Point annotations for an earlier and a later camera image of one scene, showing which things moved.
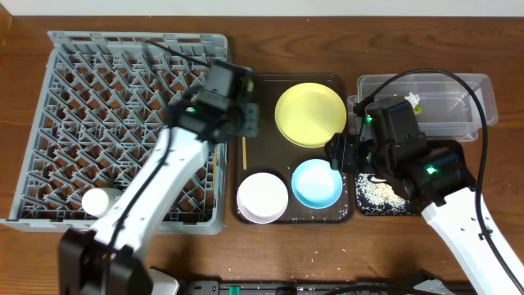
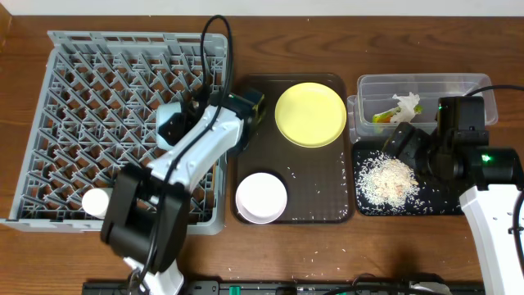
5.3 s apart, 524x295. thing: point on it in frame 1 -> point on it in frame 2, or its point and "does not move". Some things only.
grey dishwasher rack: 102,98 does not move
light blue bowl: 315,184 -> 164,111
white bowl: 262,198 does not move
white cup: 97,201 does not move
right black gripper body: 346,152 -> 409,139
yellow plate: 307,114 does not move
